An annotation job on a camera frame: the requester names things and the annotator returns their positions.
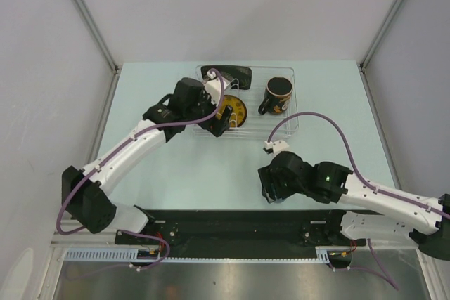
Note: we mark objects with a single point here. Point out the black floral square plate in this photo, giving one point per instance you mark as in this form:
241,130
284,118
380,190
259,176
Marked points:
239,77

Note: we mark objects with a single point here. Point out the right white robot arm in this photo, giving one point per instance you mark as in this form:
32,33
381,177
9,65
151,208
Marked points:
327,182

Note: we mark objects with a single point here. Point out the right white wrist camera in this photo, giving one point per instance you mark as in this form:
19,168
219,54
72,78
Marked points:
273,148

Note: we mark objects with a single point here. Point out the yellow round plate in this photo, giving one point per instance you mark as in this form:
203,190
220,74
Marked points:
240,112

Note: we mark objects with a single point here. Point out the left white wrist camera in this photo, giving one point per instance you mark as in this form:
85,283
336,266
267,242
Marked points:
215,85

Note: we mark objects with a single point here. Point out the red black mug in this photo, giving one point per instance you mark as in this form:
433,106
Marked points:
277,95

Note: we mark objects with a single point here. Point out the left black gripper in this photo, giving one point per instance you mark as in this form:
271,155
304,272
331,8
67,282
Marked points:
216,127

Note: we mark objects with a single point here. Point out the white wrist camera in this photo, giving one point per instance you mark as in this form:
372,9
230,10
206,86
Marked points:
215,85
273,148

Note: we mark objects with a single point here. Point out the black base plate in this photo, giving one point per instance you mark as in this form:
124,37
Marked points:
204,234

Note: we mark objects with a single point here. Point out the grey cable duct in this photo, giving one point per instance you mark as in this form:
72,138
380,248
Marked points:
84,254

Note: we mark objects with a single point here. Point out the clear wire dish rack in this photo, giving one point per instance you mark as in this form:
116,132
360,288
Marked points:
260,126

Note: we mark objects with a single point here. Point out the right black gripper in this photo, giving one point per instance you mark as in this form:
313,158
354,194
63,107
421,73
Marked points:
267,178

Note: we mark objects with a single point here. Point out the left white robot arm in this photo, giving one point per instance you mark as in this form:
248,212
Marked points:
85,192

